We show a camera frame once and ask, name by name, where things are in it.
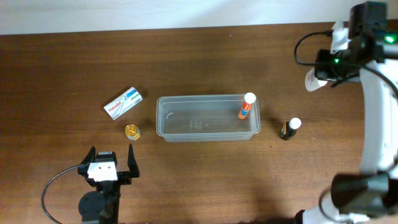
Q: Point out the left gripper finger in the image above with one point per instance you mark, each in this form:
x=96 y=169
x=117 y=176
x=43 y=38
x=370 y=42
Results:
x=89 y=157
x=132 y=164

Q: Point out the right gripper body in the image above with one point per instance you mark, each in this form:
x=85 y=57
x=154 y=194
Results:
x=333 y=66

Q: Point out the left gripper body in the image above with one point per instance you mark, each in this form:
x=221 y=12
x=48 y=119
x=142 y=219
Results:
x=123 y=178

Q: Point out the white Calamine lotion bottle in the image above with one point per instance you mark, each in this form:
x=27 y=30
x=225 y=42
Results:
x=312 y=83

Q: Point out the dark bottle white cap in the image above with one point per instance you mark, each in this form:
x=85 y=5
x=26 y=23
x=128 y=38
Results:
x=290 y=128

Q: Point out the orange tube white cap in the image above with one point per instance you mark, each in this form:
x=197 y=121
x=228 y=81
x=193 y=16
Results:
x=249 y=100

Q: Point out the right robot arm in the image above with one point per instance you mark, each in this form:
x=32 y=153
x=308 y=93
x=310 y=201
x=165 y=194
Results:
x=372 y=193

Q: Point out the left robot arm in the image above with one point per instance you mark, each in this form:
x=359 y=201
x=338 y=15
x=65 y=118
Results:
x=101 y=205

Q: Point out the clear plastic container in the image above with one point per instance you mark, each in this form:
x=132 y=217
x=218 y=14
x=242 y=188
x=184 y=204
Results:
x=203 y=118

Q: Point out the gold lid balm jar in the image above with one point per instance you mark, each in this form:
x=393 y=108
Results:
x=132 y=132

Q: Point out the white Panadol box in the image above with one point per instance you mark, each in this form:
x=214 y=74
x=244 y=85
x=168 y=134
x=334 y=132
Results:
x=123 y=103

